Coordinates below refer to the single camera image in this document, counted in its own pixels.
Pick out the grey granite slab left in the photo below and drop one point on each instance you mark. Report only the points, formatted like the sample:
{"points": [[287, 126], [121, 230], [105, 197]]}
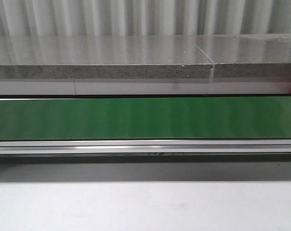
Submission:
{"points": [[102, 57]]}

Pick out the grey granite slab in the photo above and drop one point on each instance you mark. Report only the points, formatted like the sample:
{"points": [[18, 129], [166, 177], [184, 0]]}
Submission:
{"points": [[257, 56], [102, 57]]}

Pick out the green conveyor belt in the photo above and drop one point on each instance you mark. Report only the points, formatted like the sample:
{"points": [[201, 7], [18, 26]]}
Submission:
{"points": [[146, 118]]}

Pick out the grey granite slab right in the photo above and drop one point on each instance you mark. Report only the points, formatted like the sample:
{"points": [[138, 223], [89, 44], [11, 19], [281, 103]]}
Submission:
{"points": [[257, 56]]}

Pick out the aluminium conveyor frame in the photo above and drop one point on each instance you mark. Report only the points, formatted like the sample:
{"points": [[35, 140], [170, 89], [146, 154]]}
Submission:
{"points": [[148, 150]]}

